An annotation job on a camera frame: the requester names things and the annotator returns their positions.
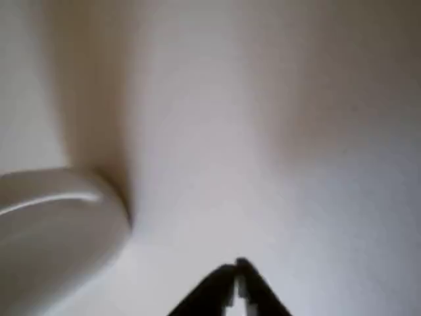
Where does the white ceramic mug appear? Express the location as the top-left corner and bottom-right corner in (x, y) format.
(0, 167), (133, 316)

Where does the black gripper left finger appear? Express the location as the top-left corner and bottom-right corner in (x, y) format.
(166, 262), (238, 316)

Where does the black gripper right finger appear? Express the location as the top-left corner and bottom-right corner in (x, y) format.
(234, 256), (294, 316)

